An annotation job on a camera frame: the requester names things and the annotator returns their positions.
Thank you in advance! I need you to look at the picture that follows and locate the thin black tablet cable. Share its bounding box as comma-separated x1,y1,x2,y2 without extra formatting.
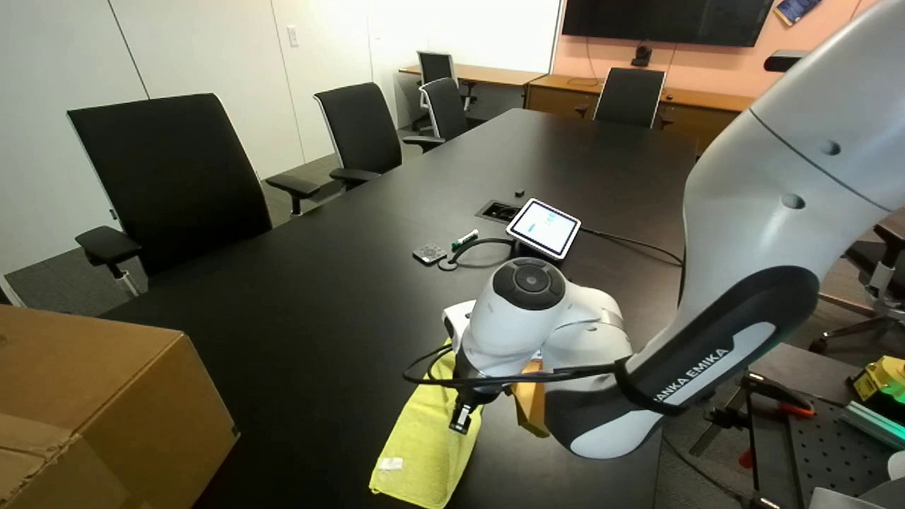
575,223,687,271

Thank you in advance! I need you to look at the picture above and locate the orange wrist mount block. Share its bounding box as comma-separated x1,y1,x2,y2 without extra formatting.
509,359,552,441

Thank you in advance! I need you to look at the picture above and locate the white screen tablet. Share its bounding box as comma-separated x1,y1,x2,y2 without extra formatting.
504,196,586,264

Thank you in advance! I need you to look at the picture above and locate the wooden sideboard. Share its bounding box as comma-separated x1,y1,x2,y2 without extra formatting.
400,60,762,155

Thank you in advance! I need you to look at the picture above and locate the yellow green box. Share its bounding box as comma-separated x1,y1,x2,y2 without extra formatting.
852,353,905,405

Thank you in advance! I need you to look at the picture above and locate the teal green device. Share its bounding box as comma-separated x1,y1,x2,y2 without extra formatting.
841,398,905,451

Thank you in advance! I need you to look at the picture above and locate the black wall television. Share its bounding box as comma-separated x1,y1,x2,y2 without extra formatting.
559,0,779,48

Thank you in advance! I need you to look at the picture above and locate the red handled tool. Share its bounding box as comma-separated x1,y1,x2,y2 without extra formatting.
742,372,820,425

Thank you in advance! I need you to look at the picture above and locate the small grey adapter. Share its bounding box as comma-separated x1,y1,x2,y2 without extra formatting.
448,227,483,253

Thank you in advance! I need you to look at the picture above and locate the brown cardboard box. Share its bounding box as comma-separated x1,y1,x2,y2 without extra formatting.
0,302,241,509

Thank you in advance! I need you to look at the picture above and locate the black perforated board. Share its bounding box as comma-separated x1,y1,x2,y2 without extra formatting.
746,413,905,509

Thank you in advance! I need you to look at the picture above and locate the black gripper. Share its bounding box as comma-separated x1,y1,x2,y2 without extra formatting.
448,374,490,439

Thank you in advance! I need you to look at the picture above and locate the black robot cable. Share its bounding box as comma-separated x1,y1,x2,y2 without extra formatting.
401,340,630,393

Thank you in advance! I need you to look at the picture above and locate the small black phone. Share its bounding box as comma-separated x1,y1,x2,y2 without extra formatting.
410,244,452,268

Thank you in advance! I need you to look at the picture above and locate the black looped table cable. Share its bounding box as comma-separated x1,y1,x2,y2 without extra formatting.
436,233,517,277

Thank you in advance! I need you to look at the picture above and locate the table cable socket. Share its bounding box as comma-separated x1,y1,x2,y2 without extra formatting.
482,199,524,223

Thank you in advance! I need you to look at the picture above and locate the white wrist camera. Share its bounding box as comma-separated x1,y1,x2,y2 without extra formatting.
439,298,482,347

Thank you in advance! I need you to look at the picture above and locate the large black office chair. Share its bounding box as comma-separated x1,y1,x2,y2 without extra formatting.
66,90,278,298

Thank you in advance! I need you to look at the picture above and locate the yellow cloth towel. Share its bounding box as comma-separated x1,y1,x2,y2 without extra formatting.
366,346,487,509

